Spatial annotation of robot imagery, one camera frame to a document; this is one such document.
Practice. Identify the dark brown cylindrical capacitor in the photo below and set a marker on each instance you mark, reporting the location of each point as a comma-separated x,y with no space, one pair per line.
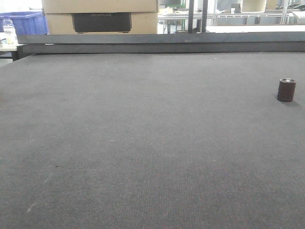
286,90

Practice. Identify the white background shelving rack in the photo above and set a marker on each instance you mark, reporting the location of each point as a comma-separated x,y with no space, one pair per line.
226,16

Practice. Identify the large cardboard box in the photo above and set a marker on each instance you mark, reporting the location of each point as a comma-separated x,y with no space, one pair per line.
101,16

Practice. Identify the blue plastic crate background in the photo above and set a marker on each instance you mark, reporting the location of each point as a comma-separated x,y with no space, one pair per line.
26,22

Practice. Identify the clear plastic water bottle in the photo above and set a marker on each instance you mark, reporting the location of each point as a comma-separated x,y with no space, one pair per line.
10,33

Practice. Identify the dark grey table back rail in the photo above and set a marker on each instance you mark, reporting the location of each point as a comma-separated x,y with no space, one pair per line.
276,41

